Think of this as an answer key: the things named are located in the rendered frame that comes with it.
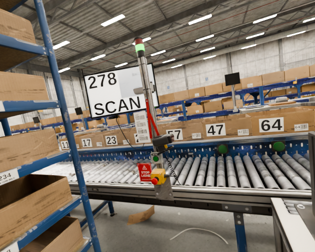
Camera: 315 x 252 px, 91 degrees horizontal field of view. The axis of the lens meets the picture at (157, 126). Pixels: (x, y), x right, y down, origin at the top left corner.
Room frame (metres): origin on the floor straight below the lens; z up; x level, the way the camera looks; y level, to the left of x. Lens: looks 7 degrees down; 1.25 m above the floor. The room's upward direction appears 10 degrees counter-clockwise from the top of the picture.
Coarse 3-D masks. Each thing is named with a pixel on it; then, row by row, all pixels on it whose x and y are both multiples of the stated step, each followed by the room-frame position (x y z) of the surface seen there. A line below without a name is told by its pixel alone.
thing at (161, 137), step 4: (156, 136) 0.88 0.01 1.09; (160, 136) 0.86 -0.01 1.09; (164, 136) 0.84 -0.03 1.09; (168, 136) 0.84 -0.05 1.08; (172, 136) 0.87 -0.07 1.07; (152, 140) 0.87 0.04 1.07; (156, 140) 0.86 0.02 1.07; (160, 140) 0.85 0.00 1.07; (164, 140) 0.84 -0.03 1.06; (168, 140) 0.84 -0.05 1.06; (172, 140) 0.85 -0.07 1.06; (156, 144) 0.86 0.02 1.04; (160, 144) 0.85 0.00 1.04; (164, 144) 0.85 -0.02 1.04; (160, 148) 0.87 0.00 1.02; (164, 148) 0.87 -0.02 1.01; (160, 152) 0.87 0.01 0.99
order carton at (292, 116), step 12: (288, 108) 1.38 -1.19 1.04; (300, 108) 1.27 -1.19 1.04; (252, 120) 1.25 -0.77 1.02; (288, 120) 1.15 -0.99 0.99; (300, 120) 1.13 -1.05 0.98; (312, 120) 1.10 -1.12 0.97; (252, 132) 1.25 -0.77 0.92; (264, 132) 1.22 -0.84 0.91; (276, 132) 1.19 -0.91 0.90; (288, 132) 1.16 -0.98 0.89
